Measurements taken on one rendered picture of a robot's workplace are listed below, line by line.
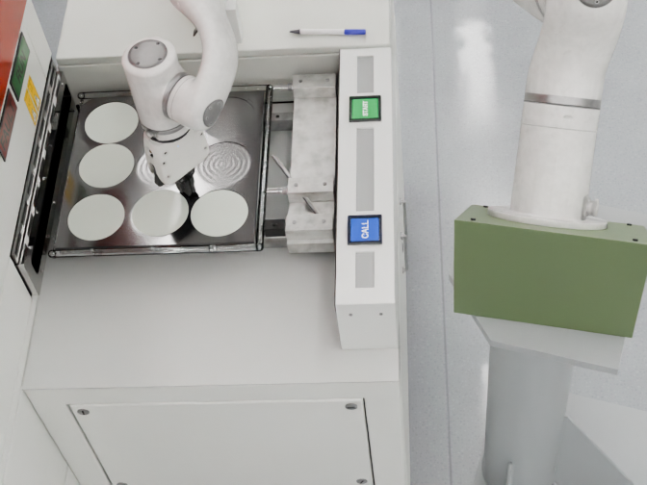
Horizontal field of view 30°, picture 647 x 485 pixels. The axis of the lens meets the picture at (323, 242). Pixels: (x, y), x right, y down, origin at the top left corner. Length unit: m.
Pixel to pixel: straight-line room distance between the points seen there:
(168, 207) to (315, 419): 0.44
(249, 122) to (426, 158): 1.15
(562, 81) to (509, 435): 0.85
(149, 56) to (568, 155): 0.66
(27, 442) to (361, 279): 0.63
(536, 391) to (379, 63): 0.67
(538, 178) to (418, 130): 1.46
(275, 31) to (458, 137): 1.17
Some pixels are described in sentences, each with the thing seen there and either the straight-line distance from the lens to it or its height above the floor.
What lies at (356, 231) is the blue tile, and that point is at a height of 0.96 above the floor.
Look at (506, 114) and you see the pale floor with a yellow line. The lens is 3.38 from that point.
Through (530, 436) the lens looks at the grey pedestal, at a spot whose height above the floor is 0.34.
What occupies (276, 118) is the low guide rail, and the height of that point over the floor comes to 0.85.
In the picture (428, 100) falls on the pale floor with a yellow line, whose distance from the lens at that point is 3.42.
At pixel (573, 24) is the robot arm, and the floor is 1.24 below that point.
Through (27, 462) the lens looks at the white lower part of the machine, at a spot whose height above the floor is 0.73.
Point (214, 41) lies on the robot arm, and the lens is 1.85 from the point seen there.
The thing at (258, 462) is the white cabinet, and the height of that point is 0.53.
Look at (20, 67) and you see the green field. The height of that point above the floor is 1.10.
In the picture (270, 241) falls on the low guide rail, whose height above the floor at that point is 0.84.
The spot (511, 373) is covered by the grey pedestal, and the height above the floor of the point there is 0.58.
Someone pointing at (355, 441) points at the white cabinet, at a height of 0.61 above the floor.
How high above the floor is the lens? 2.54
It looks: 54 degrees down
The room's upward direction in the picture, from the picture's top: 8 degrees counter-clockwise
